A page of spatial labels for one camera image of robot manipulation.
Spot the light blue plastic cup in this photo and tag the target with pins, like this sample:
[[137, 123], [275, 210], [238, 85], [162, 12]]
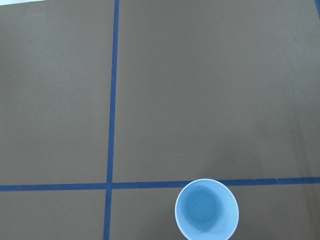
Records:
[[206, 209]]

